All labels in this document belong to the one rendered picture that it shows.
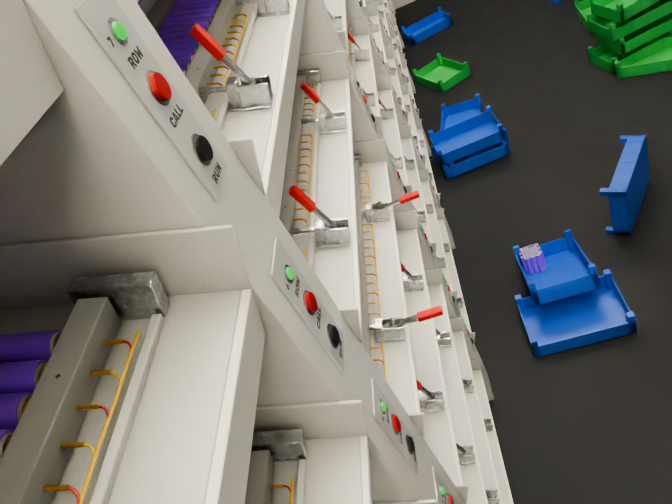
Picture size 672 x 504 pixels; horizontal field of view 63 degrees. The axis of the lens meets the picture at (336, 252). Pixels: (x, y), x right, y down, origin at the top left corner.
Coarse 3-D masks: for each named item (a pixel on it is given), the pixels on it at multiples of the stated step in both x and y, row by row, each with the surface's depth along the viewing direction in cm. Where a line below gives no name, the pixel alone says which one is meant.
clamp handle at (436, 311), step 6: (438, 306) 73; (420, 312) 74; (426, 312) 73; (432, 312) 73; (438, 312) 72; (408, 318) 74; (414, 318) 74; (420, 318) 73; (426, 318) 73; (396, 324) 74; (402, 324) 74
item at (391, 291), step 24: (360, 144) 107; (384, 144) 107; (384, 168) 107; (384, 192) 101; (384, 240) 91; (384, 264) 87; (384, 288) 83; (384, 312) 79; (408, 336) 76; (408, 360) 73; (408, 384) 70; (408, 408) 67
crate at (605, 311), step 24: (600, 288) 177; (528, 312) 182; (552, 312) 178; (576, 312) 175; (600, 312) 171; (624, 312) 168; (528, 336) 170; (552, 336) 172; (576, 336) 163; (600, 336) 163
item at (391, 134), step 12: (384, 84) 172; (384, 96) 170; (384, 108) 158; (384, 120) 159; (396, 120) 158; (384, 132) 154; (396, 132) 153; (396, 144) 148; (396, 156) 144; (408, 192) 126
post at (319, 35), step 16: (320, 0) 95; (304, 16) 91; (320, 16) 91; (304, 32) 92; (320, 32) 92; (336, 32) 101; (304, 48) 94; (320, 48) 94; (336, 48) 95; (352, 80) 101; (352, 96) 100; (352, 112) 102; (368, 128) 105; (400, 176) 123; (400, 192) 115; (400, 208) 117; (448, 304) 138; (464, 336) 146
